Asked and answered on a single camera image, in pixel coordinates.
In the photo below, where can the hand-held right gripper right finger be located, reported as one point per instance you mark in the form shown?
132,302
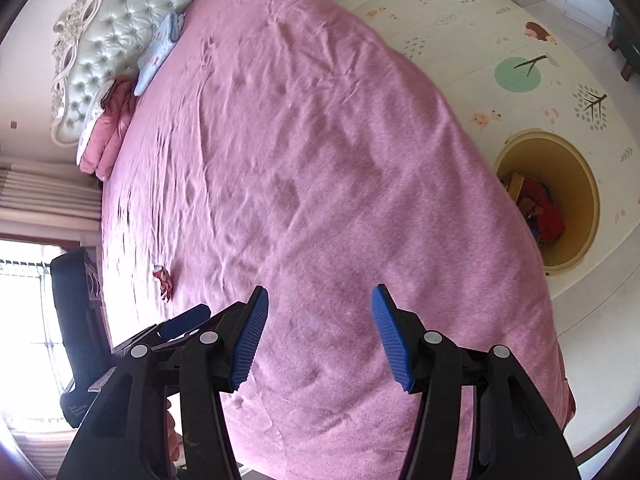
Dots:
392,345

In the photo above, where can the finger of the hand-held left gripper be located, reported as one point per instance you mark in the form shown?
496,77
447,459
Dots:
185,321

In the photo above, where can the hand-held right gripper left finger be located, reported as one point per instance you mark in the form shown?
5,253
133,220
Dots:
250,345

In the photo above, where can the red and white wrapper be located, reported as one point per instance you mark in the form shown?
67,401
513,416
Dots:
162,279

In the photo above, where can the tan cardboard box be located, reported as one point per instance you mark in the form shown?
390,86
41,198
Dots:
517,186

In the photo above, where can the red cloth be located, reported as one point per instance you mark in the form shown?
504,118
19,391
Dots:
547,215

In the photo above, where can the yellow round bin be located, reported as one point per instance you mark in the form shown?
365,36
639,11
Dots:
575,185

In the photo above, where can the person's left hand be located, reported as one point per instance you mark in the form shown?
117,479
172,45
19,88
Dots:
171,425

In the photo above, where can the bright window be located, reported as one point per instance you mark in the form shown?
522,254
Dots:
25,335

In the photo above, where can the striped curtain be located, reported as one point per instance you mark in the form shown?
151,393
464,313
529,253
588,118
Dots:
40,195

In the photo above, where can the pink pillow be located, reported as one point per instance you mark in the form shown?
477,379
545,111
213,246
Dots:
112,130

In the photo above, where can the pink bed sheet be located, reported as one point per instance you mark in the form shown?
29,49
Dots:
325,160

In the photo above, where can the white pillow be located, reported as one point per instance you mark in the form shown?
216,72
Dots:
97,105

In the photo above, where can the light blue pillow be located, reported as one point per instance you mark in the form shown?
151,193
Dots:
157,45

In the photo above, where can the tufted grey headboard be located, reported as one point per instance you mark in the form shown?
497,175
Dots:
115,25

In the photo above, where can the printed play mat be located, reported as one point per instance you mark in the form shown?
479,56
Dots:
450,25

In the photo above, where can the green stool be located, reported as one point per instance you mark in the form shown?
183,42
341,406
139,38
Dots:
627,40

